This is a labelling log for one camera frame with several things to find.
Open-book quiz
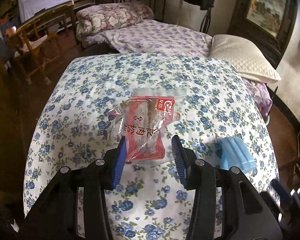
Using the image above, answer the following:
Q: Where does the purple floral bed sheet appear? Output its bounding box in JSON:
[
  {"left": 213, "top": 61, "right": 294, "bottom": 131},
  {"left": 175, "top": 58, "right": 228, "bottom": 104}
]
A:
[{"left": 99, "top": 18, "right": 213, "bottom": 58}]

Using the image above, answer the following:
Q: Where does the clear red pastry wrapper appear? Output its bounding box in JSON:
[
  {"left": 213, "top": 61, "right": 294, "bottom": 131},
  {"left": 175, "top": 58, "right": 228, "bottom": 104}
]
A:
[{"left": 102, "top": 87, "right": 187, "bottom": 165}]

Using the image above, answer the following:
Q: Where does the lilac folded blanket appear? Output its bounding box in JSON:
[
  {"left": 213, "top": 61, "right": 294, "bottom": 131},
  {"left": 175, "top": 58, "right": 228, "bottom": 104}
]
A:
[{"left": 243, "top": 78, "right": 273, "bottom": 118}]

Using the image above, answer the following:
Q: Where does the blue face mask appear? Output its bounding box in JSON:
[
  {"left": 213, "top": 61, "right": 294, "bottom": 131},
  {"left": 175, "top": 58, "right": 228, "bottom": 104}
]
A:
[{"left": 219, "top": 137, "right": 257, "bottom": 173}]

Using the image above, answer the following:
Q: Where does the wooden chair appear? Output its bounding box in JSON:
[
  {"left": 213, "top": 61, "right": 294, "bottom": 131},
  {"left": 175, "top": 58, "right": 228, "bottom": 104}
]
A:
[{"left": 5, "top": 17, "right": 63, "bottom": 86}]

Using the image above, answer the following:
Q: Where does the folded floral quilt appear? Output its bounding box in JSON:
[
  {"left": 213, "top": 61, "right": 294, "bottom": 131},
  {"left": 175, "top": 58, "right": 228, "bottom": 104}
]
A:
[{"left": 76, "top": 2, "right": 154, "bottom": 41}]

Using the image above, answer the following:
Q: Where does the framed landscape painting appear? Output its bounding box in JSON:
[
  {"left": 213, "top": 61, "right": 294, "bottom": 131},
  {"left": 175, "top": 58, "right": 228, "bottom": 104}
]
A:
[{"left": 243, "top": 0, "right": 298, "bottom": 42}]

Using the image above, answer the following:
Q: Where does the cream quilted pillow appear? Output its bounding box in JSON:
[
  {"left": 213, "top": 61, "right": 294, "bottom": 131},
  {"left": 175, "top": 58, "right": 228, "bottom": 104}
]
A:
[{"left": 210, "top": 34, "right": 281, "bottom": 83}]

